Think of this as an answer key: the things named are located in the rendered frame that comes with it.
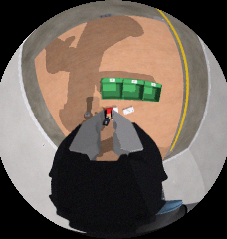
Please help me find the white domino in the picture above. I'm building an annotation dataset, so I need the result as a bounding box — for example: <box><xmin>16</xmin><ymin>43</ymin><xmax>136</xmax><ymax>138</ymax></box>
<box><xmin>123</xmin><ymin>107</ymin><xmax>134</xmax><ymax>115</ymax></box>

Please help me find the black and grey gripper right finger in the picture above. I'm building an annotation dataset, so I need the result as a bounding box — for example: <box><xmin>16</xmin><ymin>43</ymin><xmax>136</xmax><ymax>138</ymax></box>
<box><xmin>111</xmin><ymin>109</ymin><xmax>168</xmax><ymax>182</ymax></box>

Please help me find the green three-compartment bin rack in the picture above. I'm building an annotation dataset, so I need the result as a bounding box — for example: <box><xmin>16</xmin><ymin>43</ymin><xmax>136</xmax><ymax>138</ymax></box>
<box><xmin>101</xmin><ymin>78</ymin><xmax>162</xmax><ymax>102</ymax></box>

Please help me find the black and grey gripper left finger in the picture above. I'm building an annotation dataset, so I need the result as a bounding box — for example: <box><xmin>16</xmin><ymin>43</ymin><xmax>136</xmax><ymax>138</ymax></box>
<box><xmin>49</xmin><ymin>110</ymin><xmax>107</xmax><ymax>178</ymax></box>

